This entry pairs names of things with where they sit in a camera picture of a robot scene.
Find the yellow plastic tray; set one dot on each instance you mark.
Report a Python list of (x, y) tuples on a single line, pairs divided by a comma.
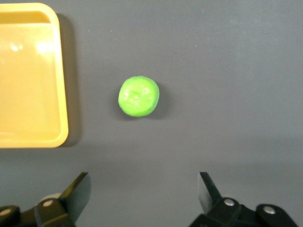
[(28, 82)]

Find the green apple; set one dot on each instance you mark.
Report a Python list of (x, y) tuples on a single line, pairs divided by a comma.
[(138, 97)]

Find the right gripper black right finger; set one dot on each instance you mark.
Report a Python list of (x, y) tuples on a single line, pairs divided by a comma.
[(213, 208)]

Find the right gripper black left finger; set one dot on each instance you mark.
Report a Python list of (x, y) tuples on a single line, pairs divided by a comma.
[(71, 203)]

